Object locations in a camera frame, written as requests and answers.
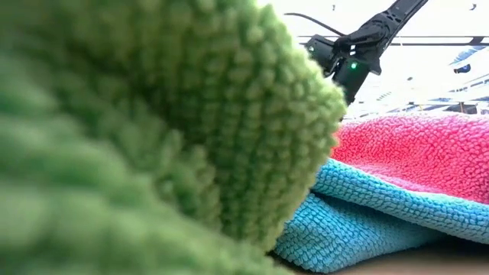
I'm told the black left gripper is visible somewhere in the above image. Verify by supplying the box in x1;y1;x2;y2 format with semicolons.
304;34;341;77

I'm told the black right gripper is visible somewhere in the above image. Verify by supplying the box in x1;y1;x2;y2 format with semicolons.
331;36;384;106

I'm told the pink microfiber towel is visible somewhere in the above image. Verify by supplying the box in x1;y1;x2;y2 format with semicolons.
330;112;489;205

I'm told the blue microfiber towel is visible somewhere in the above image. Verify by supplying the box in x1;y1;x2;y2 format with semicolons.
274;158;489;274

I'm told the green microfiber towel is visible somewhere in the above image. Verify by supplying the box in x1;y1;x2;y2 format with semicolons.
0;0;348;275

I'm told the black overhead beam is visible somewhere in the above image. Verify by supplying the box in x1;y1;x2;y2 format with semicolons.
297;35;489;48

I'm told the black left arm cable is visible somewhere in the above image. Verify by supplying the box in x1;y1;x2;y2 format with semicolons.
283;12;347;38

